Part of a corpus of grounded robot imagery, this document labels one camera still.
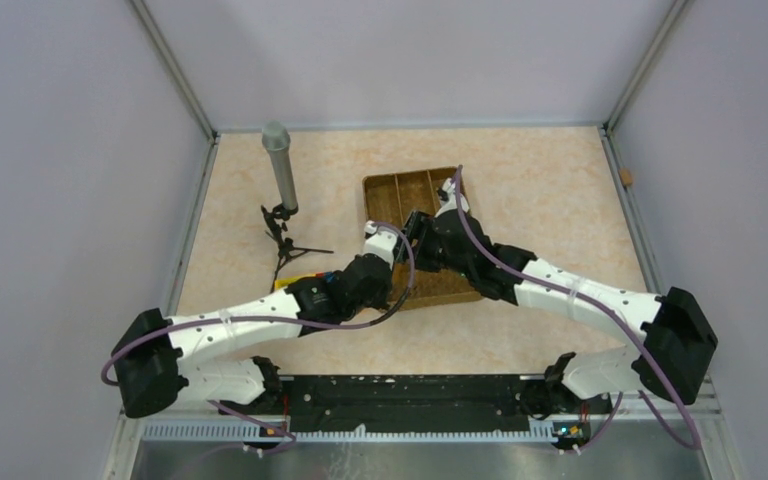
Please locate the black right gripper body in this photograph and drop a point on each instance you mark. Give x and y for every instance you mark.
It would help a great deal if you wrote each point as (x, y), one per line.
(431, 254)

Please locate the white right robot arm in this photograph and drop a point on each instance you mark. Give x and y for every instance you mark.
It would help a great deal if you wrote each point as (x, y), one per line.
(667, 343)

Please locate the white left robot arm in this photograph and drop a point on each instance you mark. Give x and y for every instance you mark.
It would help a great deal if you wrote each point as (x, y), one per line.
(162, 362)

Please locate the woven wicker divided tray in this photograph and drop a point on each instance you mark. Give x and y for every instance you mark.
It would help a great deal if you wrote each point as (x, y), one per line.
(400, 199)

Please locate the yellow green window block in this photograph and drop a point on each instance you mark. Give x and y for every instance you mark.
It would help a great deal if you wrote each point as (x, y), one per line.
(286, 281)

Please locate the grey microphone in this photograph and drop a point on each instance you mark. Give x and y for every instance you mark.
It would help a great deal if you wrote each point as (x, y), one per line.
(276, 141)

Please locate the small brown corner object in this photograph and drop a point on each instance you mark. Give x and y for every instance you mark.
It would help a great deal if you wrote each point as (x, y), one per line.
(626, 177)

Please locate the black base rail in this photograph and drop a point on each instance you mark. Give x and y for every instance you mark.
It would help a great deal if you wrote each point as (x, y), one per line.
(420, 403)

